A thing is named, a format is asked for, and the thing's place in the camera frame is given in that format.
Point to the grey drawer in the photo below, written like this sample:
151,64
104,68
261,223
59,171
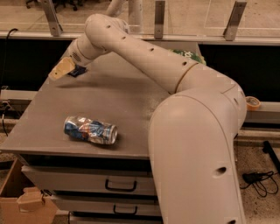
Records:
87,180
103,205

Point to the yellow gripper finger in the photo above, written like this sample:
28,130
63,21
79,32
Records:
65,66

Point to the dark blue rxbar wrapper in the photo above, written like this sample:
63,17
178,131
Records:
78,70

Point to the black power adapter with cable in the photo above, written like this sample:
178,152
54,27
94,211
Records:
255,179

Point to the middle metal rail bracket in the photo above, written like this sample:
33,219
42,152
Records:
159,19

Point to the roll of masking tape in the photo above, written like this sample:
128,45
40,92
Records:
252,103

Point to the brown cardboard box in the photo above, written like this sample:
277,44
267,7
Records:
22,202

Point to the left metal rail bracket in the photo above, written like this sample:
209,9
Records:
51,17

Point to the metal rail bracket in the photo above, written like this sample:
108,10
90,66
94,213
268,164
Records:
51,17
159,19
234,20

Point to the black bar on floor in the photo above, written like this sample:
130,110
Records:
267,148

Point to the right metal rail bracket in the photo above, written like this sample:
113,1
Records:
234,20

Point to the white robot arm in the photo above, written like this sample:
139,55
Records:
191,133

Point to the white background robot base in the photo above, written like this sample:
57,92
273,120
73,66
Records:
135,13

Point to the black office chair base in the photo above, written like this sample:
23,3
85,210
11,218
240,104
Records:
74,3

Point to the crushed blue soda can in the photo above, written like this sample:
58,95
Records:
89,130

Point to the top grey drawer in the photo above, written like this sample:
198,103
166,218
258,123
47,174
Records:
87,180

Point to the green rice chip bag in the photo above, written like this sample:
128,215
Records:
190,55

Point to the black top drawer handle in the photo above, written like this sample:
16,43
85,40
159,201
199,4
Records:
126,187

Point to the black drawer handle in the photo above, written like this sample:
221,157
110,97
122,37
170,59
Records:
126,187
125,210

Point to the grey drawer cabinet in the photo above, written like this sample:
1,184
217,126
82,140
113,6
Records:
112,91

